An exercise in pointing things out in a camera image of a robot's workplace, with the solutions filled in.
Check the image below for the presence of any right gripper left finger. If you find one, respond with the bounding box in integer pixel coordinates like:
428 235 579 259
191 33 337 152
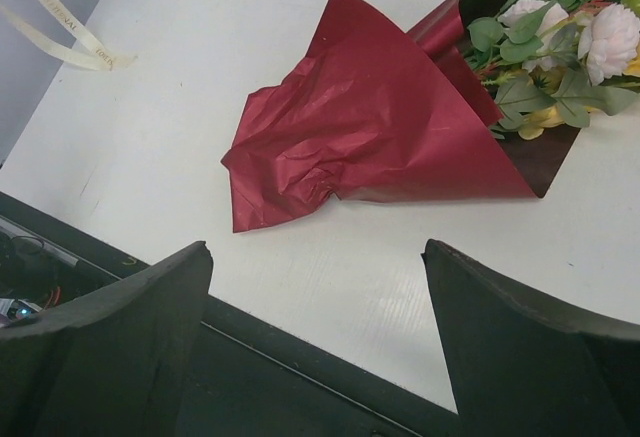
1 241 213 436

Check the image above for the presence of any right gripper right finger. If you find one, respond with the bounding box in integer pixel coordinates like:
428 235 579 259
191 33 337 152
422 239 639 436

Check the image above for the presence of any red wrapping paper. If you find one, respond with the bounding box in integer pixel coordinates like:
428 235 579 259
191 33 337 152
222 0 578 232

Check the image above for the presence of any cream ribbon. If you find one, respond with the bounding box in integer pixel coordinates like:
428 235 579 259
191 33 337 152
0 0 138 72

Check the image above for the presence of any artificial flower bouquet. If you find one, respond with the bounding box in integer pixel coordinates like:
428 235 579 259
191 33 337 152
463 0 639 140

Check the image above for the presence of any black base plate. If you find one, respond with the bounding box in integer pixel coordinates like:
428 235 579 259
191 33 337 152
1 195 461 436

